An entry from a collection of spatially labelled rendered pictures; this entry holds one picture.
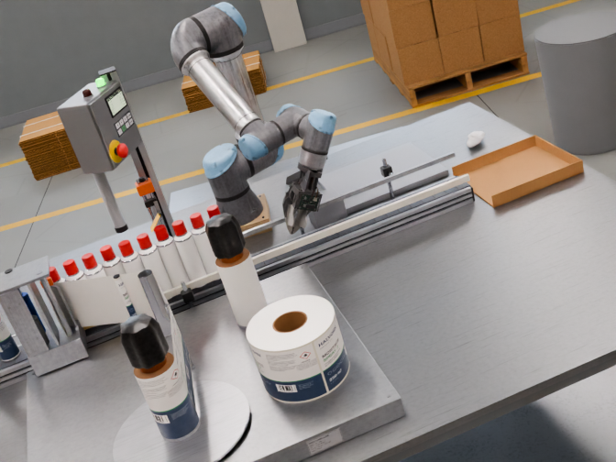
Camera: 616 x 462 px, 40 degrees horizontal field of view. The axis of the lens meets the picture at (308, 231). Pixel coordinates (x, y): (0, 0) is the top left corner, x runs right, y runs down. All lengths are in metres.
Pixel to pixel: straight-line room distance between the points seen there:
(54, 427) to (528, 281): 1.19
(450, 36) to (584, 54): 1.46
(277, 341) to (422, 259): 0.65
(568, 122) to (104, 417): 3.09
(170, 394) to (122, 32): 6.11
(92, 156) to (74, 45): 5.56
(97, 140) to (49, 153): 4.18
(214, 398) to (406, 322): 0.51
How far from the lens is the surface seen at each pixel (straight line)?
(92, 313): 2.30
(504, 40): 5.69
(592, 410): 2.66
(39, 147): 6.36
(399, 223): 2.44
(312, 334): 1.78
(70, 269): 2.32
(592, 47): 4.29
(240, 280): 2.05
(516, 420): 2.65
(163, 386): 1.77
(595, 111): 4.44
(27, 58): 7.87
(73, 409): 2.12
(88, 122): 2.19
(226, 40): 2.50
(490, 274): 2.18
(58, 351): 2.27
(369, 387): 1.83
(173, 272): 2.35
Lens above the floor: 2.03
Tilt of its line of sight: 28 degrees down
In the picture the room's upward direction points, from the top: 16 degrees counter-clockwise
